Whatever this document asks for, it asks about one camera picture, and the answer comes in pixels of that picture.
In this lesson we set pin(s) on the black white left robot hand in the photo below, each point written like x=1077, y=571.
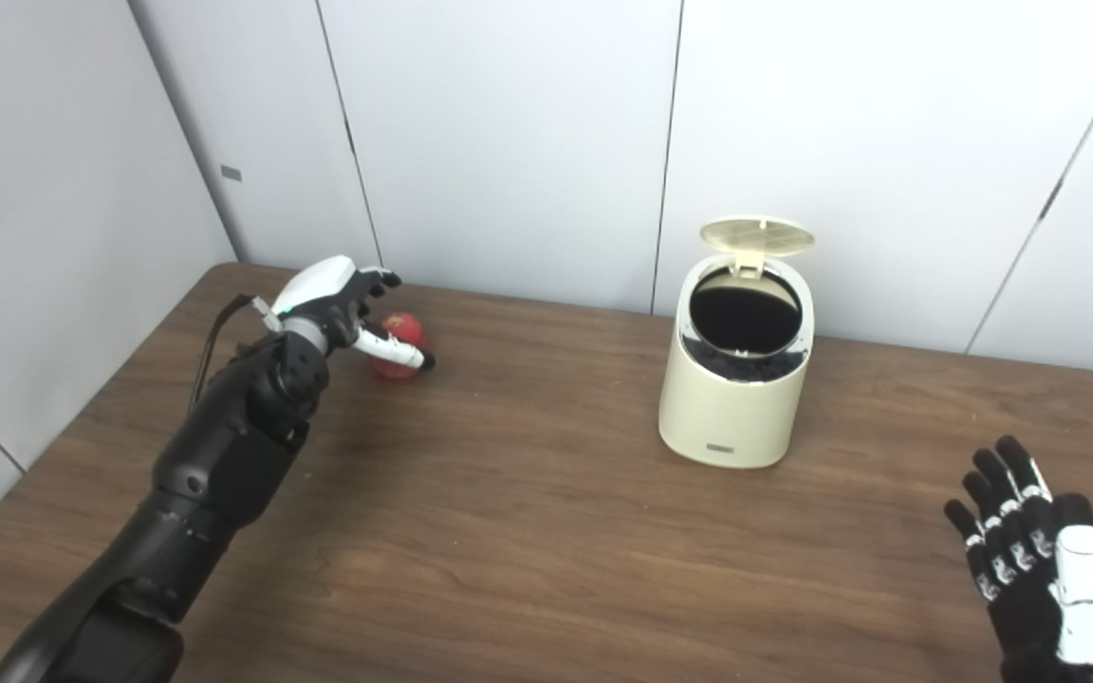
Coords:
x=324, y=285

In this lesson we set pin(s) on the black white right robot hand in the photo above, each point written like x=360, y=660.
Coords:
x=1030, y=607

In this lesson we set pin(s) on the red apple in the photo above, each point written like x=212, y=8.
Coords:
x=406, y=332

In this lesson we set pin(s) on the cream round bin lid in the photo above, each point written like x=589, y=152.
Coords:
x=757, y=235

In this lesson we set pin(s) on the cream-colored bin body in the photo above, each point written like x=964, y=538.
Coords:
x=731, y=417

